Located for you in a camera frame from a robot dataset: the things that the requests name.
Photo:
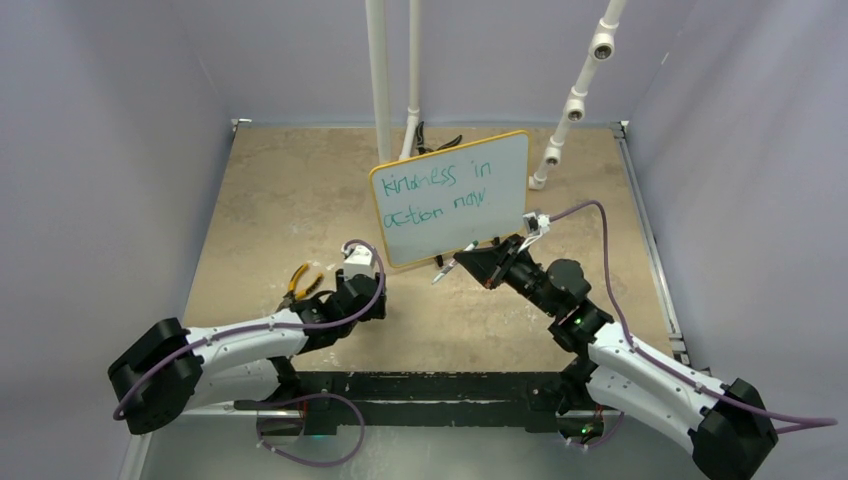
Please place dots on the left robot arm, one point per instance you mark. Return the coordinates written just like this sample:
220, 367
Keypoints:
171, 368

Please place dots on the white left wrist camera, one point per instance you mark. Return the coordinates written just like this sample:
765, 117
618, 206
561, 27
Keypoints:
358, 259

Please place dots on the yellow framed whiteboard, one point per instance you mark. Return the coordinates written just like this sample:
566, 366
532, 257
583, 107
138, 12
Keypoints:
440, 202

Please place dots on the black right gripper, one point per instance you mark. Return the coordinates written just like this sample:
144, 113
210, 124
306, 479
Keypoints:
491, 265

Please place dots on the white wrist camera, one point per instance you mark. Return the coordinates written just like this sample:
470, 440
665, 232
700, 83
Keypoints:
358, 259
536, 225

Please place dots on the thick white vertical pipe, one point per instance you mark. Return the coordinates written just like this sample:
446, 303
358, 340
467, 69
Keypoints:
378, 61

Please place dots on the white green marker pen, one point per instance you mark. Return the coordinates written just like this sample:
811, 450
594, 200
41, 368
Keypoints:
445, 270

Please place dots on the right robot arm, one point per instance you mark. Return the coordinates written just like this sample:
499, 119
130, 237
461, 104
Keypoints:
720, 425

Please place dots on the thin white vertical pipe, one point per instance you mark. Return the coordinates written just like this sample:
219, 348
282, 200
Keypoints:
413, 109

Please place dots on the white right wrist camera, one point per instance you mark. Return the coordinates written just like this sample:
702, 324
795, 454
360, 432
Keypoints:
536, 225

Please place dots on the white pipe with fittings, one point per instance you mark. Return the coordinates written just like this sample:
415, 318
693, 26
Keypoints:
601, 49

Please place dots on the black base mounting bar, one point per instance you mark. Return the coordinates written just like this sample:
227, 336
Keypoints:
318, 403

